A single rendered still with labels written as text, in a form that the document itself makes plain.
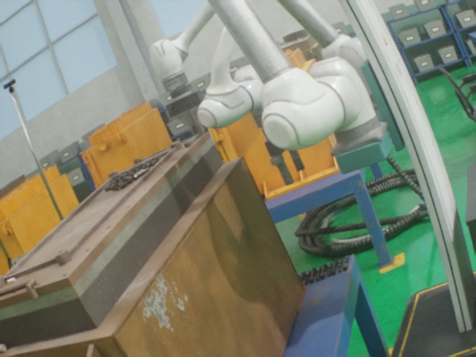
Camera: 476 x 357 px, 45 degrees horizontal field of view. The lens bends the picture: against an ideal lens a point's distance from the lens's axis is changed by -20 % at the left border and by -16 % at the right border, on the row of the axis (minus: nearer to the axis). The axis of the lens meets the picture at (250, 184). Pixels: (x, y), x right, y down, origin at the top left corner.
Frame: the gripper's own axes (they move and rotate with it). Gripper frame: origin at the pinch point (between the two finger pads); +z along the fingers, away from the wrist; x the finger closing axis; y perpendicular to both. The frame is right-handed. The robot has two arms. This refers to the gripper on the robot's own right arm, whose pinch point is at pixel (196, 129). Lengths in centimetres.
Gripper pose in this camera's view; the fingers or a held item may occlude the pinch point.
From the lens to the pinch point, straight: 247.4
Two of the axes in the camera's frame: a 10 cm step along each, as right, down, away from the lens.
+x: 8.9, -3.5, -2.9
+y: -1.9, 3.0, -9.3
